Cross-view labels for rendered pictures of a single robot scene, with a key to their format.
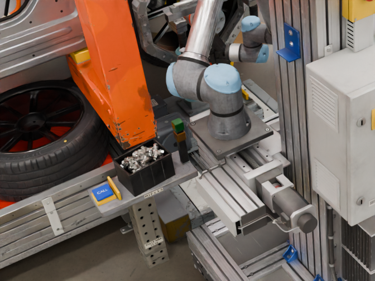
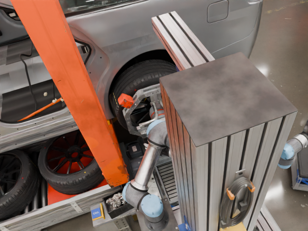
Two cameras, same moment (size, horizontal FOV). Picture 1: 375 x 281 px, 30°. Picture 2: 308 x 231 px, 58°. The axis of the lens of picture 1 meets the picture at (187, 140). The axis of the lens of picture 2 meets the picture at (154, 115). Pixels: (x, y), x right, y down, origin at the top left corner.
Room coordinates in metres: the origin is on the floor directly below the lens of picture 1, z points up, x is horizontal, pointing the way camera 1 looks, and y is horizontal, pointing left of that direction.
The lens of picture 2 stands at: (1.29, -0.39, 2.52)
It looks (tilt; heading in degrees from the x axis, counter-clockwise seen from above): 48 degrees down; 11
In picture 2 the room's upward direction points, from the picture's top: 11 degrees counter-clockwise
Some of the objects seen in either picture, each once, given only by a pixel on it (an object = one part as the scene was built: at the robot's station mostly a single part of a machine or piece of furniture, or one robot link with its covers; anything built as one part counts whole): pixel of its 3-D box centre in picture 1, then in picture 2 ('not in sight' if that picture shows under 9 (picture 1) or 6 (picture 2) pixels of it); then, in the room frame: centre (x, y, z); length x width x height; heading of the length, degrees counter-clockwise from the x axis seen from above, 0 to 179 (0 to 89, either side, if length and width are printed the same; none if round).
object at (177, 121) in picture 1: (177, 125); not in sight; (2.26, 0.03, 0.64); 0.04 x 0.04 x 0.04; 20
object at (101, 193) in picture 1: (102, 193); (96, 213); (2.13, 0.37, 0.47); 0.07 x 0.07 x 0.02; 20
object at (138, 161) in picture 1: (144, 165); (118, 202); (2.20, 0.19, 0.51); 0.20 x 0.14 x 0.13; 117
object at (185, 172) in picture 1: (142, 182); (118, 207); (2.19, 0.21, 0.44); 0.43 x 0.17 x 0.03; 110
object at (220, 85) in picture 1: (222, 87); (151, 207); (1.95, -0.15, 0.98); 0.13 x 0.12 x 0.14; 54
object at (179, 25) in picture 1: (177, 23); (143, 131); (2.56, -0.05, 0.93); 0.09 x 0.05 x 0.05; 20
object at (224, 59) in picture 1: (216, 53); (163, 149); (2.48, -0.19, 0.80); 0.12 x 0.08 x 0.09; 65
